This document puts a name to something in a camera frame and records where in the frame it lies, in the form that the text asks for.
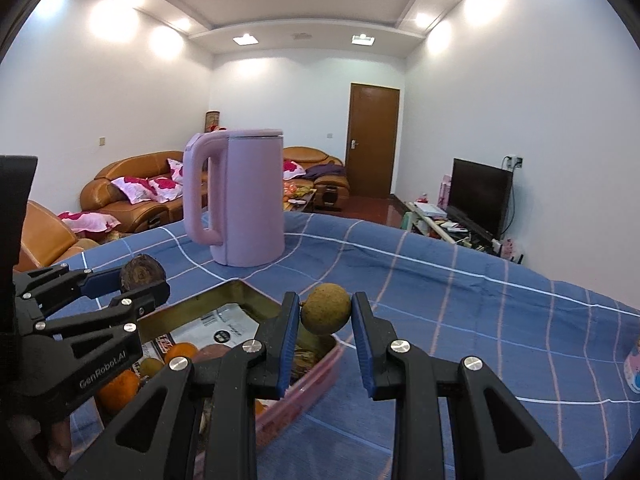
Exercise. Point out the brown leather corner sofa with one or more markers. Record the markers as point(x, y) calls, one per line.
point(330, 185)

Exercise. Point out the green plastic stool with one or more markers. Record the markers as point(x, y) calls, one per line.
point(409, 220)

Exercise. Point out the square ceiling light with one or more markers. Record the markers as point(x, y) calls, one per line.
point(245, 38)
point(363, 38)

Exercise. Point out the brown longan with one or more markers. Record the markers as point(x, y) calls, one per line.
point(150, 366)
point(326, 309)

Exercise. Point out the printed paper leaflet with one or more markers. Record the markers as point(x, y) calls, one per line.
point(220, 327)

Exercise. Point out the large orange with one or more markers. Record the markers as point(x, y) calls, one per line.
point(118, 392)

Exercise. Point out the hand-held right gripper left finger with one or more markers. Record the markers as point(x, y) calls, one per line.
point(290, 340)

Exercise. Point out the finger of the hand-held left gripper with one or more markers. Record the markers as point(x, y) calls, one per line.
point(145, 297)
point(100, 282)

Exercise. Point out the pink electric kettle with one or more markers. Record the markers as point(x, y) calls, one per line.
point(245, 200)

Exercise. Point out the blue checked tablecloth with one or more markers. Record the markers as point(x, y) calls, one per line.
point(475, 320)

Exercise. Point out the long brown leather sofa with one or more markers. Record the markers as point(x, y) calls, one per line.
point(100, 195)

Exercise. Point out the pink cartoon cup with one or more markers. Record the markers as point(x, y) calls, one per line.
point(633, 365)

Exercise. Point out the dark brown passion fruit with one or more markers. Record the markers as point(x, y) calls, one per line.
point(142, 271)

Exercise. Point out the round purple fruit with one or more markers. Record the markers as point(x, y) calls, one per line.
point(210, 352)

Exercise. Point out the white wall socket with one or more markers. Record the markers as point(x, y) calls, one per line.
point(513, 161)

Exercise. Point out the wooden coffee table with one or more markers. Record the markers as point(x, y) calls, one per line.
point(300, 200)

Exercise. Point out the pink metal tin box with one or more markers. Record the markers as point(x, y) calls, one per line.
point(320, 375)

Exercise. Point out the pink floral pillow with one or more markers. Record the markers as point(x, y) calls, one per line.
point(131, 189)
point(294, 169)
point(87, 221)
point(175, 171)
point(167, 190)

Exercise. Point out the person's left hand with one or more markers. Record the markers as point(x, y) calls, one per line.
point(55, 442)

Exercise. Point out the brown leather armchair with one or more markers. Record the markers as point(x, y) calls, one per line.
point(42, 240)

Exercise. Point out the black television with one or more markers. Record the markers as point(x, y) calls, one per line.
point(477, 195)

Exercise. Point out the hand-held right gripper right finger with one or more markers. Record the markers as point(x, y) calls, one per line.
point(362, 340)

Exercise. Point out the small orange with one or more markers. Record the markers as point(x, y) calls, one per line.
point(261, 406)
point(181, 352)

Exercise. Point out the white television stand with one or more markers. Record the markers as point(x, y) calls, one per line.
point(440, 222)

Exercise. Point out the brown wooden door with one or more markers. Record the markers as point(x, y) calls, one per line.
point(372, 140)

